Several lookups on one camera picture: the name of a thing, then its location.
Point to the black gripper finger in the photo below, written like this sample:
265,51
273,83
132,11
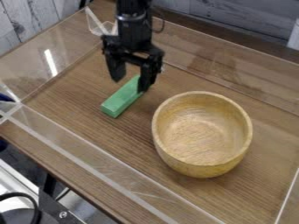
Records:
149,69
114,65

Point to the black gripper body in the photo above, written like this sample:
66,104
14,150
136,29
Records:
132,43

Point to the green rectangular block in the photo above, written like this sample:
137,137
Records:
121,99

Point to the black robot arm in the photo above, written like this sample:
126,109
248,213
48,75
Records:
132,9

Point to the light wooden bowl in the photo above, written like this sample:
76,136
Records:
201,133

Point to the clear acrylic tray enclosure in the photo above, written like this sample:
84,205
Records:
102,156

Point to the black metal clamp bracket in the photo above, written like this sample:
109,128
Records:
53,212

